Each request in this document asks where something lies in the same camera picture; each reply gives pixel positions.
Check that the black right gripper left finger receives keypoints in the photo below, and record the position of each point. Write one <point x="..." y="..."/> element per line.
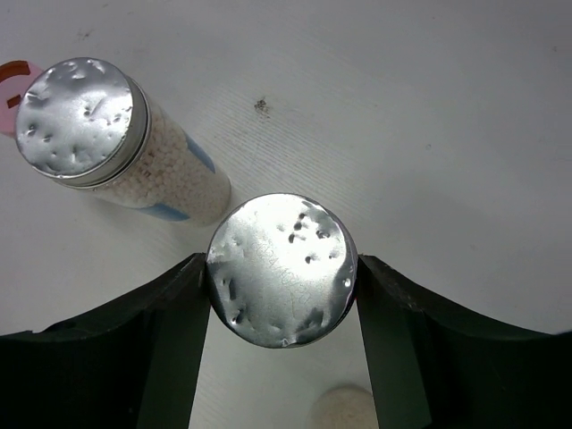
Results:
<point x="130" y="363"/>

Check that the silver lid jar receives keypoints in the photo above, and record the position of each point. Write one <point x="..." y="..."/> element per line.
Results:
<point x="86" y="125"/>
<point x="281" y="271"/>

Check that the pink lid spice shaker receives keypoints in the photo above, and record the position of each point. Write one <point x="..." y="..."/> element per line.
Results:
<point x="16" y="77"/>

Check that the yellow lid spice shaker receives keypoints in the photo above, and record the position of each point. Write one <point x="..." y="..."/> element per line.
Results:
<point x="344" y="407"/>

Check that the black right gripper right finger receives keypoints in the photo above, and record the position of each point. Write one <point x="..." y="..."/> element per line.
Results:
<point x="436" y="364"/>

